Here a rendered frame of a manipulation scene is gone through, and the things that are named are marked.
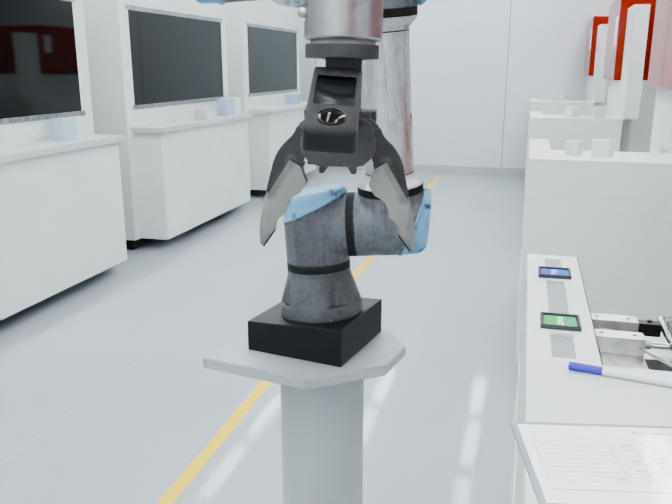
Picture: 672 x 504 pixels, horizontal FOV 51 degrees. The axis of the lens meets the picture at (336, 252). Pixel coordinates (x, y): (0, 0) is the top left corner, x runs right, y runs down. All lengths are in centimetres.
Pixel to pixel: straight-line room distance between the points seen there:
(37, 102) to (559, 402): 394
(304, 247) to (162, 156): 405
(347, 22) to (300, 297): 68
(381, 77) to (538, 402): 59
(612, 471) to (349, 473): 77
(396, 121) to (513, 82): 782
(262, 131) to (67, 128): 317
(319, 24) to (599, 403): 50
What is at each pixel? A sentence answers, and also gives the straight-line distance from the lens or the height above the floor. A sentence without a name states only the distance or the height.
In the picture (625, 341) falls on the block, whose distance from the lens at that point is 122.
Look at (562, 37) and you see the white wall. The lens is 900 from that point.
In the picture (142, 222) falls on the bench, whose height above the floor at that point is 20.
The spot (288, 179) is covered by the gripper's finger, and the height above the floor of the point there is 122.
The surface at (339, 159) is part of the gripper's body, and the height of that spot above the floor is 124.
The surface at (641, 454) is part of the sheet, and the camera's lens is 75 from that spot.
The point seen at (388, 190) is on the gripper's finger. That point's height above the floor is 121.
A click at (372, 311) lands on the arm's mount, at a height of 88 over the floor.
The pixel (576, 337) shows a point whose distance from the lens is 104.
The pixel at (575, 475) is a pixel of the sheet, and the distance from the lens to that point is 70.
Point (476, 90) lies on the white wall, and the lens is 901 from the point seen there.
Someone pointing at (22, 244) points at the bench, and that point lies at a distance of 403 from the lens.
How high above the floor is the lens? 133
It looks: 15 degrees down
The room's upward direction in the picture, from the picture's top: straight up
